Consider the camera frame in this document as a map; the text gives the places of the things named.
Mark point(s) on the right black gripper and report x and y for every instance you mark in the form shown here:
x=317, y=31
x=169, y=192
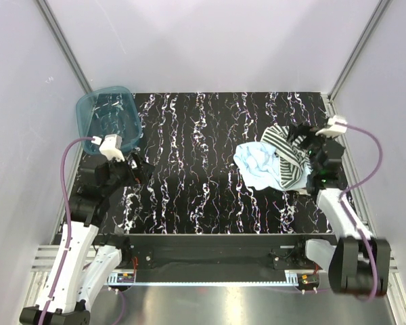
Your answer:
x=296, y=131

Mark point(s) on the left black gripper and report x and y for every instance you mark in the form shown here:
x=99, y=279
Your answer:
x=135, y=176

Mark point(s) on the black white striped towel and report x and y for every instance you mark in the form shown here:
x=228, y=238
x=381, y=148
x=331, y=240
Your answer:
x=294, y=163

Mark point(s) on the light blue towel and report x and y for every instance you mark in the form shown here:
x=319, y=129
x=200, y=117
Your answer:
x=260, y=167

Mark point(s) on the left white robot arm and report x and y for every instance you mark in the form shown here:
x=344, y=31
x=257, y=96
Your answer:
x=73, y=284

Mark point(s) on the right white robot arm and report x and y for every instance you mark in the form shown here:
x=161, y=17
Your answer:
x=359, y=263

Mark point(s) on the teal transparent plastic bin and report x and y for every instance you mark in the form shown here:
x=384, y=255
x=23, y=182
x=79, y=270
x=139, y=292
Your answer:
x=107, y=111

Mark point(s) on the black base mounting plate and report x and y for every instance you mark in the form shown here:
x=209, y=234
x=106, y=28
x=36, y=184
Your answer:
x=156, y=250

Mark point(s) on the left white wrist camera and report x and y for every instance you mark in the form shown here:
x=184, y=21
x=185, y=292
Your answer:
x=109, y=147

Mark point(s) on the left aluminium frame post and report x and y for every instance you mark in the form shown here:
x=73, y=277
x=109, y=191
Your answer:
x=60, y=38

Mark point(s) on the aluminium frame post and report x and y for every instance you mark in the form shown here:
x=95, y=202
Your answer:
x=364, y=37
x=60, y=38

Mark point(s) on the white slotted cable duct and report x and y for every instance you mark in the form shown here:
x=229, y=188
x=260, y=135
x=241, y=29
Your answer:
x=280, y=279

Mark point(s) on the right aluminium frame post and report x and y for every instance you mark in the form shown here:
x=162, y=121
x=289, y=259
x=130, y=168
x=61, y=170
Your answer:
x=364, y=37

